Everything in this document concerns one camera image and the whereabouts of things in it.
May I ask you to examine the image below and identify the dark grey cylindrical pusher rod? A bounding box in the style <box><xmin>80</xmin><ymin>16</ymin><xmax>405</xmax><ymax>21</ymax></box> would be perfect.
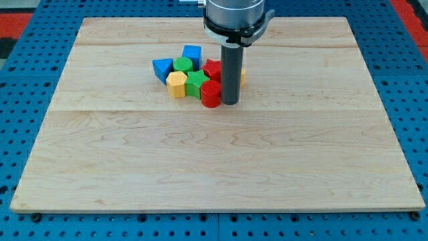
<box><xmin>221</xmin><ymin>46</ymin><xmax>243</xmax><ymax>105</ymax></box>

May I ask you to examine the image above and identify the green circle block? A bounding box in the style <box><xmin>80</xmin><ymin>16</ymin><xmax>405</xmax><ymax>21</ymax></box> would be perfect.
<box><xmin>173</xmin><ymin>57</ymin><xmax>193</xmax><ymax>74</ymax></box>

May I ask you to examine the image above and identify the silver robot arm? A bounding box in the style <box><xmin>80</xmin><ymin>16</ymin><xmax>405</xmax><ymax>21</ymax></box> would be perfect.
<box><xmin>179</xmin><ymin>0</ymin><xmax>275</xmax><ymax>105</ymax></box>

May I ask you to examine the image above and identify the yellow block behind rod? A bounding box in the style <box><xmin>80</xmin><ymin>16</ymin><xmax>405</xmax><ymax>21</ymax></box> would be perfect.
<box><xmin>240</xmin><ymin>69</ymin><xmax>246</xmax><ymax>87</ymax></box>

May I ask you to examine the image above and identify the red star block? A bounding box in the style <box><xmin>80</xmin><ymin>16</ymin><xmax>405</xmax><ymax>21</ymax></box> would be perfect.
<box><xmin>201</xmin><ymin>59</ymin><xmax>221</xmax><ymax>83</ymax></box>

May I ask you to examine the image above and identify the blue cube block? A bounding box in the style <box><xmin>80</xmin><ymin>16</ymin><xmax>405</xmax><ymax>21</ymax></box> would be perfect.
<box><xmin>182</xmin><ymin>45</ymin><xmax>203</xmax><ymax>71</ymax></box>

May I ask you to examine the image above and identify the red cylinder block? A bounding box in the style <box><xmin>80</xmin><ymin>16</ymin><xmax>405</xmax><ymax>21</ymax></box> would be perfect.
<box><xmin>201</xmin><ymin>80</ymin><xmax>221</xmax><ymax>108</ymax></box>

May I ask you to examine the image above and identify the green star block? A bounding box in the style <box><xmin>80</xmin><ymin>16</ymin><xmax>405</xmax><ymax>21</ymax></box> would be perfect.
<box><xmin>185</xmin><ymin>70</ymin><xmax>209</xmax><ymax>100</ymax></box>

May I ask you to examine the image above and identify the yellow hexagon block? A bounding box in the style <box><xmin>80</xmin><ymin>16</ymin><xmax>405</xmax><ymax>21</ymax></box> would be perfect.
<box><xmin>167</xmin><ymin>71</ymin><xmax>188</xmax><ymax>98</ymax></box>

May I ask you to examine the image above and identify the blue triangle block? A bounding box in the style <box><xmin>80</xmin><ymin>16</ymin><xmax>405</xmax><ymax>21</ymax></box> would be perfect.
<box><xmin>152</xmin><ymin>58</ymin><xmax>173</xmax><ymax>85</ymax></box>

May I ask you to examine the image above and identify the wooden board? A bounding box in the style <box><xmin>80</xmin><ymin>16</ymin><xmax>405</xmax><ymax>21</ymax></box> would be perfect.
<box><xmin>10</xmin><ymin>17</ymin><xmax>425</xmax><ymax>214</ymax></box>

